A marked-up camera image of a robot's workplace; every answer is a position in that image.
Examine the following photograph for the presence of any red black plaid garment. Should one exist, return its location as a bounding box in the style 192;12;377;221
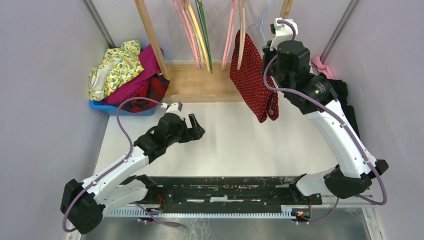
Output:
113;74;170;113

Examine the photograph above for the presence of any red polka dot skirt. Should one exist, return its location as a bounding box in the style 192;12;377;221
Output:
229;31;279;123

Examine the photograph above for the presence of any light blue wire hanger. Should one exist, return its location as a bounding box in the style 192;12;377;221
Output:
246;0;271;45

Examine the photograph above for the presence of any lemon print garment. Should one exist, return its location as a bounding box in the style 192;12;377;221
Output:
88;40;145;101

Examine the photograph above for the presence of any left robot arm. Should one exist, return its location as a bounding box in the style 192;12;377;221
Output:
60;112;206;235

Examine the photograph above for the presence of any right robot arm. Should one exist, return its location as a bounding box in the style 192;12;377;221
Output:
262;40;389;205

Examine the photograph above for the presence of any wooden hanger rack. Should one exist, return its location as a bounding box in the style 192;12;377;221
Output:
134;0;294;104

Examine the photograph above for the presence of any wooden hanger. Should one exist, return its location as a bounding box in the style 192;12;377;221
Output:
236;0;246;70

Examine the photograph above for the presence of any pink hanger right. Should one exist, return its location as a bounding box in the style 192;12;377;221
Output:
221;0;238;70

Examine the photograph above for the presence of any pink hanger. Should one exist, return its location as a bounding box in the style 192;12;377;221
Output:
173;0;202;70
221;0;238;70

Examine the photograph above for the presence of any yellow hanger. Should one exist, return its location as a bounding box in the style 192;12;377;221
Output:
184;0;213;73

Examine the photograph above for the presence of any green hanger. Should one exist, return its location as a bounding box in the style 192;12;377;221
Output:
195;0;213;74

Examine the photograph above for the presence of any pink hanger left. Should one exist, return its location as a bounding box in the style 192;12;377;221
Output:
173;0;202;70

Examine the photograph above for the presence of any pink garment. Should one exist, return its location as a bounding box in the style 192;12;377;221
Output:
310;56;335;80

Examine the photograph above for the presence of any magenta garment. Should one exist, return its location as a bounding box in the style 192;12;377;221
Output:
102;44;161;105

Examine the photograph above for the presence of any blue plastic bin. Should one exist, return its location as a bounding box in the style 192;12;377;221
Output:
88;100;156;116

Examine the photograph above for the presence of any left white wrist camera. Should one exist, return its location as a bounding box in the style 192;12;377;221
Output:
161;101;184;120

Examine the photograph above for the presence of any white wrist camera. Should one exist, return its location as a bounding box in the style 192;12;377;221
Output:
161;101;184;120
270;17;299;51

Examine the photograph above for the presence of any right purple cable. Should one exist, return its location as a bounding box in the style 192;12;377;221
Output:
263;19;388;225

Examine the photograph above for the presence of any purple cable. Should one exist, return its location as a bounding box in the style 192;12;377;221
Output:
62;96;183;233
263;19;388;225

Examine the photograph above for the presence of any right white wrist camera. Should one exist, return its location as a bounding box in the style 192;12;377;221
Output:
270;17;299;51

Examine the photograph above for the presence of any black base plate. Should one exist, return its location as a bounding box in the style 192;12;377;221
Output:
122;175;323;214

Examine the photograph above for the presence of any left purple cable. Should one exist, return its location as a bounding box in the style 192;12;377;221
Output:
62;96;183;233

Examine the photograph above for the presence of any white cable duct strip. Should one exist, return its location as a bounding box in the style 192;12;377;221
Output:
107;205;296;220

